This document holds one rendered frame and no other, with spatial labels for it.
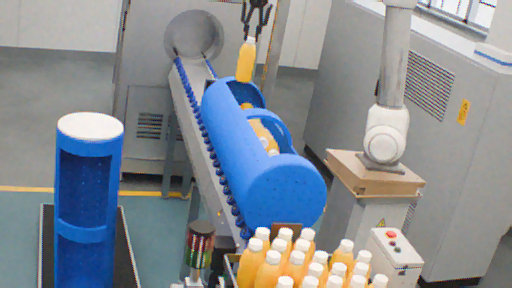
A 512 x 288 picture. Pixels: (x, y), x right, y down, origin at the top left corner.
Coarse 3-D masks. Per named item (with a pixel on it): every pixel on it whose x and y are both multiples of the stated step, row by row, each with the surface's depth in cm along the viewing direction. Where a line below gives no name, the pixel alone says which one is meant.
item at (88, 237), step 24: (72, 144) 218; (96, 144) 219; (120, 144) 230; (72, 168) 247; (96, 168) 252; (72, 192) 253; (96, 192) 256; (72, 216) 258; (96, 216) 261; (72, 240) 234; (96, 240) 237; (72, 264) 269; (96, 264) 271
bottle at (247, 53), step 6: (246, 42) 239; (246, 48) 239; (252, 48) 239; (240, 54) 241; (246, 54) 240; (252, 54) 240; (240, 60) 242; (246, 60) 241; (252, 60) 242; (240, 66) 243; (246, 66) 242; (252, 66) 243; (240, 72) 244; (246, 72) 243; (252, 72) 245; (240, 78) 244; (246, 78) 245
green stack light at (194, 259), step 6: (186, 246) 132; (186, 252) 132; (192, 252) 130; (198, 252) 130; (204, 252) 131; (210, 252) 132; (186, 258) 132; (192, 258) 131; (198, 258) 131; (204, 258) 131; (210, 258) 133; (186, 264) 133; (192, 264) 132; (198, 264) 131; (204, 264) 132
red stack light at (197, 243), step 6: (192, 234) 129; (186, 240) 132; (192, 240) 130; (198, 240) 129; (204, 240) 129; (210, 240) 130; (192, 246) 130; (198, 246) 129; (204, 246) 130; (210, 246) 131
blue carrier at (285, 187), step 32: (224, 96) 237; (256, 96) 262; (224, 128) 217; (224, 160) 207; (256, 160) 186; (288, 160) 181; (256, 192) 181; (288, 192) 184; (320, 192) 188; (256, 224) 186
